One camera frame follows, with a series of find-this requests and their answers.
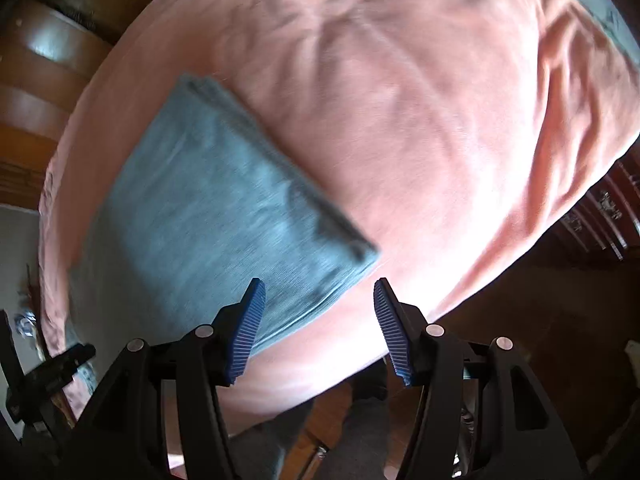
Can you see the pink bed sheet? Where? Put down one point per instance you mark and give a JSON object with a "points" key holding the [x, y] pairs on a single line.
{"points": [[400, 135]]}

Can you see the dark wooden cabinet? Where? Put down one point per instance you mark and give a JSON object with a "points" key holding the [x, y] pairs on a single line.
{"points": [[600, 210]]}

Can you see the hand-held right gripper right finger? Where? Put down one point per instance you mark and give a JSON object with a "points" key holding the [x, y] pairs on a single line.
{"points": [[392, 332]]}

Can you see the grey pants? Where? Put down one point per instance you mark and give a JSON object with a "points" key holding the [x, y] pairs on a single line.
{"points": [[210, 220]]}

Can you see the person's right leg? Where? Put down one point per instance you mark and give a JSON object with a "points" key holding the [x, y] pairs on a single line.
{"points": [[362, 420]]}

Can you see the person's leg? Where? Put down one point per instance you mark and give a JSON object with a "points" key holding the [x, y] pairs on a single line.
{"points": [[362, 420], [265, 442]]}

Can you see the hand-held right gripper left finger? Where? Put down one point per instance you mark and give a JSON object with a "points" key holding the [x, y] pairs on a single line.
{"points": [[246, 330]]}

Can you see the person's left leg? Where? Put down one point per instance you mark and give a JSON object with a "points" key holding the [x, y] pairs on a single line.
{"points": [[265, 442]]}

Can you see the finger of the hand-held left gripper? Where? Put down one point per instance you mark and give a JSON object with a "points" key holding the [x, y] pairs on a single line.
{"points": [[65, 360]]}

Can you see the brown wooden furniture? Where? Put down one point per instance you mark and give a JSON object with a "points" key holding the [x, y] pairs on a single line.
{"points": [[50, 60]]}

